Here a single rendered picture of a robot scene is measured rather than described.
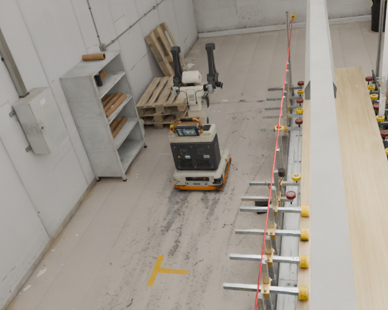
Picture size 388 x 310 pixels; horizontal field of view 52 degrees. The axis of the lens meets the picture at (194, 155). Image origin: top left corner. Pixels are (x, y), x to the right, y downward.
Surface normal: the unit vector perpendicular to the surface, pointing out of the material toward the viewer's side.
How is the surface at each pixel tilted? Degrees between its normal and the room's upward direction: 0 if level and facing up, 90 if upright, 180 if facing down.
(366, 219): 0
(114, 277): 0
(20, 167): 90
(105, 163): 90
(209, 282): 0
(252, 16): 90
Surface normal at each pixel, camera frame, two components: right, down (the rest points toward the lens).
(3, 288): 0.96, -0.01
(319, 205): -0.17, -0.84
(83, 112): -0.23, 0.55
